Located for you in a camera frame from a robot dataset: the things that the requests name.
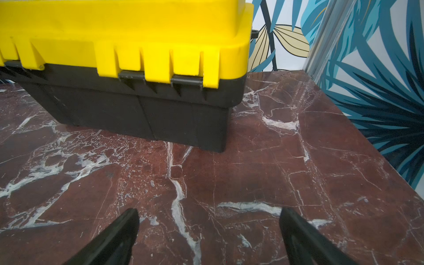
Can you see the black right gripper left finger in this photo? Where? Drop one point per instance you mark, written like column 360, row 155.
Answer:
column 113, row 246

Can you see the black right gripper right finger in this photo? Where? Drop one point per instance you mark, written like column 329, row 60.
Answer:
column 305, row 245

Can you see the yellow and black toolbox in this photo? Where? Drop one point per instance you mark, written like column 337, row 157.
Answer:
column 157, row 70

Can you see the right aluminium corner post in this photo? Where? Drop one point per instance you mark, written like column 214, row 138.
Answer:
column 322, row 24

